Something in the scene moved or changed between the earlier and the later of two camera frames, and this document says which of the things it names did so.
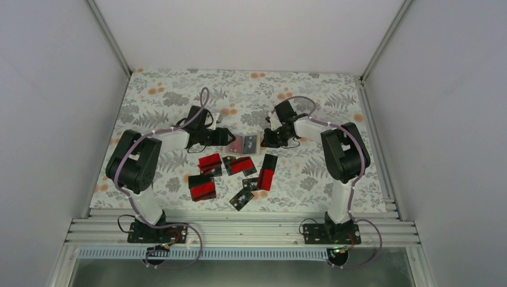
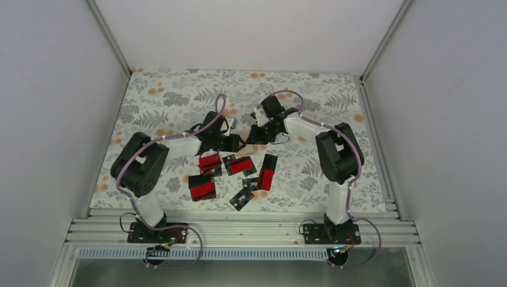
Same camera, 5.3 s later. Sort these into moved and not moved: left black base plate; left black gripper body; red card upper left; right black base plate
Moved: left black gripper body
Not moved: right black base plate; red card upper left; left black base plate
